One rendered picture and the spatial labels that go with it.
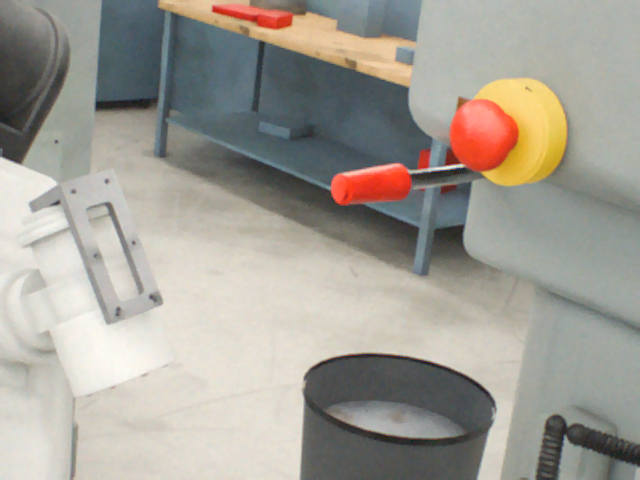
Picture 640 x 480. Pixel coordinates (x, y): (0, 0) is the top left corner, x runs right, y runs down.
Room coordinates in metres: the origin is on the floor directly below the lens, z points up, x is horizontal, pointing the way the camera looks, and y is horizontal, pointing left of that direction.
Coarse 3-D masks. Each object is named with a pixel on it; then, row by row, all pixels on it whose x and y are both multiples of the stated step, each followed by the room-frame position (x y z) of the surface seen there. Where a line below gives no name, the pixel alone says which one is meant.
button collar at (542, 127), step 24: (480, 96) 0.73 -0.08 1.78; (504, 96) 0.71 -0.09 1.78; (528, 96) 0.70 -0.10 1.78; (552, 96) 0.71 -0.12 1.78; (528, 120) 0.70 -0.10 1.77; (552, 120) 0.70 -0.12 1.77; (528, 144) 0.70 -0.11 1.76; (552, 144) 0.69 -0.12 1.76; (504, 168) 0.71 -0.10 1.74; (528, 168) 0.70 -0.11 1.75; (552, 168) 0.70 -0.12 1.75
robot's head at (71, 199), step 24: (48, 192) 0.72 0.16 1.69; (72, 192) 0.71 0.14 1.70; (96, 192) 0.71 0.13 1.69; (120, 192) 0.72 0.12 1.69; (48, 216) 0.72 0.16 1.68; (72, 216) 0.70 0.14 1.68; (120, 216) 0.72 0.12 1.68; (96, 240) 0.70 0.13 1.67; (120, 240) 0.72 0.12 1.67; (96, 264) 0.69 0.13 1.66; (144, 264) 0.71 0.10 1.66; (96, 288) 0.69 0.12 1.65; (144, 288) 0.70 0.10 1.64; (120, 312) 0.69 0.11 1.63
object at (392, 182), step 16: (336, 176) 0.77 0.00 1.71; (352, 176) 0.77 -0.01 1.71; (368, 176) 0.77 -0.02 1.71; (384, 176) 0.78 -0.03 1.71; (400, 176) 0.79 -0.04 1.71; (416, 176) 0.81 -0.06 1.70; (432, 176) 0.82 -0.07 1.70; (448, 176) 0.83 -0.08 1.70; (464, 176) 0.84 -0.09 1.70; (480, 176) 0.85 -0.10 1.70; (336, 192) 0.77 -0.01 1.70; (352, 192) 0.76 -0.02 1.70; (368, 192) 0.77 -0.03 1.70; (384, 192) 0.78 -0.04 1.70; (400, 192) 0.79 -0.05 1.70
